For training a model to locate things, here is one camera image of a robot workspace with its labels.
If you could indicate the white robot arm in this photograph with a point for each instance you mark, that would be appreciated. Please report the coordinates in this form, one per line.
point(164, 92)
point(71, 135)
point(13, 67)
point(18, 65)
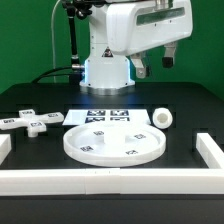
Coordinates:
point(105, 72)

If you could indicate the white cross-shaped table base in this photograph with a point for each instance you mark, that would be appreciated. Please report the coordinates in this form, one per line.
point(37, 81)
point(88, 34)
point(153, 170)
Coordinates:
point(34, 123)

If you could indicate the white U-shaped fence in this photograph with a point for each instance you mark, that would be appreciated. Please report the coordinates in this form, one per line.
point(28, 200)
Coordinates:
point(208, 180)

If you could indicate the white marker sheet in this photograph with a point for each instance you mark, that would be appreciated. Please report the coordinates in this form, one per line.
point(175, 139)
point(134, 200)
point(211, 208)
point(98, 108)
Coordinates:
point(81, 116)

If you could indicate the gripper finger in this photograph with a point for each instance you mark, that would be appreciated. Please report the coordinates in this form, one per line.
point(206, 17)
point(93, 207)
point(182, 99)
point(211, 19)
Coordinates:
point(168, 59)
point(142, 64)

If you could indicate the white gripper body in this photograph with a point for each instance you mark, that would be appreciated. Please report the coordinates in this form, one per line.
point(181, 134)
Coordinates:
point(139, 26)

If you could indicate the white round table top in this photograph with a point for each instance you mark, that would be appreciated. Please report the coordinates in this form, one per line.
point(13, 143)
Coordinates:
point(114, 144)

